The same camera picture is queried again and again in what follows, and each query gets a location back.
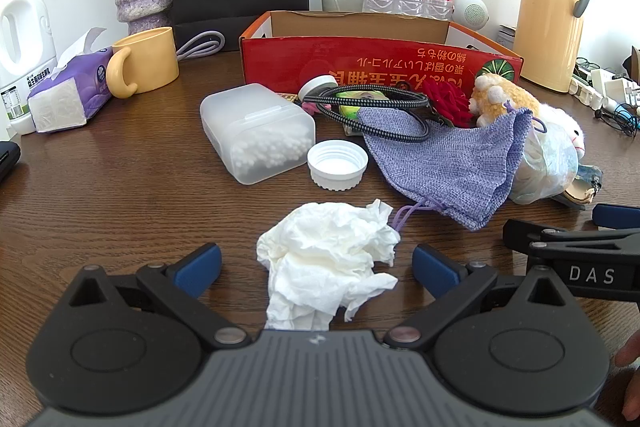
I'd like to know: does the small denim pouch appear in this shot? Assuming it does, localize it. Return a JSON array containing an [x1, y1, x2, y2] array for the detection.
[[562, 164, 604, 210]]

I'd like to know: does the white detergent bottle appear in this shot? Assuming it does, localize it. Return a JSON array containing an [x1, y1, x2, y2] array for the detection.
[[0, 0, 56, 135]]

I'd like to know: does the black braided cable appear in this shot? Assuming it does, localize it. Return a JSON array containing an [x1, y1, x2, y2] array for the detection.
[[312, 84, 436, 144]]

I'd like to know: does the green tissue packet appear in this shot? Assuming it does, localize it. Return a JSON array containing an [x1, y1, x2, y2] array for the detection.
[[339, 92, 381, 120]]

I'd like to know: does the white power strip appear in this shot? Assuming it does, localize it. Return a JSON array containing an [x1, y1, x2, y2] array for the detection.
[[567, 57, 640, 110]]

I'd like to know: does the black thin cord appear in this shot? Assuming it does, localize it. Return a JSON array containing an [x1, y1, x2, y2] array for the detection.
[[595, 102, 640, 138]]

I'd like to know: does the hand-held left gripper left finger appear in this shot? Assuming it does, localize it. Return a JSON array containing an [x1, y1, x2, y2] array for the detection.
[[65, 242, 251, 351]]

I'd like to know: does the yellow and white plush toy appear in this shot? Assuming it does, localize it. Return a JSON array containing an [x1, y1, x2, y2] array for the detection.
[[470, 74, 586, 168]]

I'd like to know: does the white astronaut speaker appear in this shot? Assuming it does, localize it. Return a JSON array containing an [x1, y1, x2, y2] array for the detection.
[[452, 0, 489, 30]]

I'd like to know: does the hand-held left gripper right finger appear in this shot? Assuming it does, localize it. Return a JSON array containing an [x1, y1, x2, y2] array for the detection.
[[385, 243, 576, 351]]

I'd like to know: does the clear plastic bag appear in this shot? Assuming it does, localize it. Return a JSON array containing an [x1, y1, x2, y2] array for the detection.
[[510, 122, 581, 206]]

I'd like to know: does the round white cable device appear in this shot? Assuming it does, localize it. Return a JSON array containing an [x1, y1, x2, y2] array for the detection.
[[299, 75, 337, 100]]

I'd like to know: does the person's right hand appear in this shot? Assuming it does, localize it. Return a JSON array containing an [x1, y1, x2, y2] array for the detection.
[[614, 331, 640, 423]]

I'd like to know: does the purple tissue pack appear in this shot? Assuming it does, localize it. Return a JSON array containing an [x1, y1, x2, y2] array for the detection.
[[27, 27, 115, 132]]

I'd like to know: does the translucent cotton swab box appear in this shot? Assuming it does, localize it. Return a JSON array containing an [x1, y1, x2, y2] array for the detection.
[[200, 83, 316, 186]]

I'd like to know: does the red cardboard box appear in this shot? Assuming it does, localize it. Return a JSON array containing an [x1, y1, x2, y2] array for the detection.
[[238, 10, 525, 100]]

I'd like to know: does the white ribbed jar lid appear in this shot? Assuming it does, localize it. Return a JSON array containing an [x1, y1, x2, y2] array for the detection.
[[307, 139, 369, 192]]

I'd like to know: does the white tissue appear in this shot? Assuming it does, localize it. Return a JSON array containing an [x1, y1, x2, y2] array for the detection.
[[256, 199, 401, 332]]

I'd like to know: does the black flat object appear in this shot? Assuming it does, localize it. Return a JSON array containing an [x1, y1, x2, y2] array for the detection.
[[0, 141, 22, 185]]

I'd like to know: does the yellow thermos jug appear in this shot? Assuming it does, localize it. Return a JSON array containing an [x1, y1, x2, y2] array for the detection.
[[514, 0, 595, 94]]

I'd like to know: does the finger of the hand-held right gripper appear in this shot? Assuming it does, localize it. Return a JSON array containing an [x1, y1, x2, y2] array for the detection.
[[592, 203, 640, 230], [502, 218, 640, 258]]

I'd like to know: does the lavender cable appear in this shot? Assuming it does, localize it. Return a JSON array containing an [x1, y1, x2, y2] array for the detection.
[[176, 31, 226, 62]]

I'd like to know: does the red fabric rose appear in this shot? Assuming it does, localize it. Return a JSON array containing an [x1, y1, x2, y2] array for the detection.
[[422, 79, 478, 128]]

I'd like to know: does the yellow ceramic mug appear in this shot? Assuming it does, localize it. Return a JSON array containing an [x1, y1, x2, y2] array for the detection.
[[105, 27, 180, 99]]

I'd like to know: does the purple fabric drawstring pouch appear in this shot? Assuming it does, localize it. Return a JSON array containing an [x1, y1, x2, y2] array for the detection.
[[357, 106, 547, 233]]

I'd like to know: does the clear glass cup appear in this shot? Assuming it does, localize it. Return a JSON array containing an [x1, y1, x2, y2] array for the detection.
[[320, 0, 368, 14]]

